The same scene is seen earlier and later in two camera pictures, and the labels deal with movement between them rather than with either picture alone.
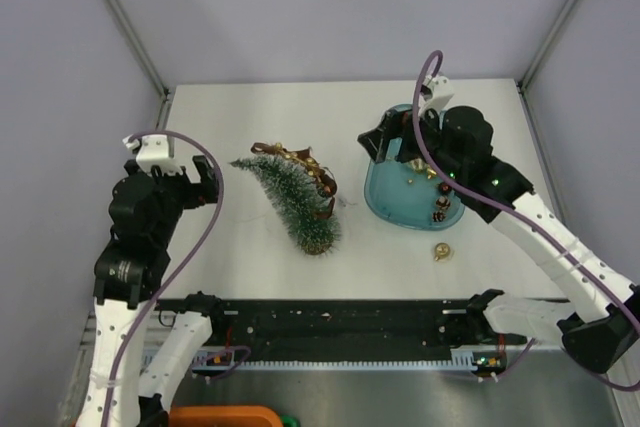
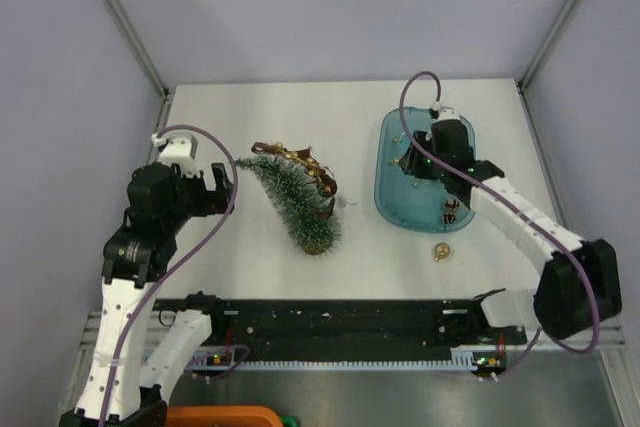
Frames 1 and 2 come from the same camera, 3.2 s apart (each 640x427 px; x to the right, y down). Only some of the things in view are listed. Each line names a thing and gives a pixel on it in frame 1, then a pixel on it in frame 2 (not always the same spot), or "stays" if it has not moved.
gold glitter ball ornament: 442,249 stays
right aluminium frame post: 541,52 stays
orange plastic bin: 223,416 stays
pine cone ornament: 438,216 -> 449,218
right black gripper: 395,124 -> 415,167
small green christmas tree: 293,192 stays
